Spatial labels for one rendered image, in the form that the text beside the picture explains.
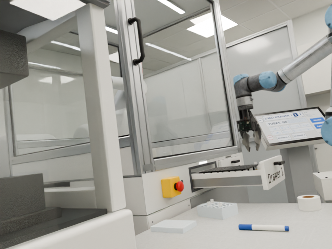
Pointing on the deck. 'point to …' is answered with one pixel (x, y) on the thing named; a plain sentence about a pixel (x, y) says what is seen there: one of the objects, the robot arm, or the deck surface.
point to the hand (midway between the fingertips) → (253, 148)
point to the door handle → (139, 39)
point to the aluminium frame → (134, 130)
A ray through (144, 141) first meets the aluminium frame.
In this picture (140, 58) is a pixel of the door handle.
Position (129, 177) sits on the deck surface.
